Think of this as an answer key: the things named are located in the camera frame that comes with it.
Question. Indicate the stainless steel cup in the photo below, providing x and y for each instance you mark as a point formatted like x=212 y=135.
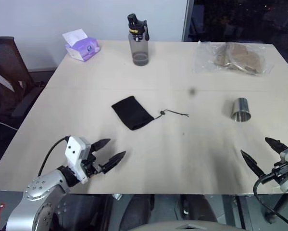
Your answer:
x=240 y=110

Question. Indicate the grey robot torso top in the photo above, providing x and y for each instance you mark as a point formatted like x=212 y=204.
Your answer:
x=187 y=225

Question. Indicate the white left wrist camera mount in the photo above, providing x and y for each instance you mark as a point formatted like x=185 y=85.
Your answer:
x=75 y=154

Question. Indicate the black office chair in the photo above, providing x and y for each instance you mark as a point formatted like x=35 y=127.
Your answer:
x=9 y=77

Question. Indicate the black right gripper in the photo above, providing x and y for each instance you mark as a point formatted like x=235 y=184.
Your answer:
x=279 y=172

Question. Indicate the dark rounded shape under table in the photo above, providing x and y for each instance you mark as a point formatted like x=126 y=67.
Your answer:
x=136 y=211

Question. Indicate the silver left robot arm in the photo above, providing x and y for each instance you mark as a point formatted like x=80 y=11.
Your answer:
x=38 y=192

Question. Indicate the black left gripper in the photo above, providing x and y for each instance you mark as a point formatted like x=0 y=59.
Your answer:
x=92 y=166

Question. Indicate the purple tissue pack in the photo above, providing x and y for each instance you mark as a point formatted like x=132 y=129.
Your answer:
x=82 y=47

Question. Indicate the clear plastic bag brown contents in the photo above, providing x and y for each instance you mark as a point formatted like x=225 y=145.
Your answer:
x=232 y=57

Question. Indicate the grey water bottle black lid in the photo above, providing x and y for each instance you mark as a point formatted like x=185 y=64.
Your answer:
x=138 y=41

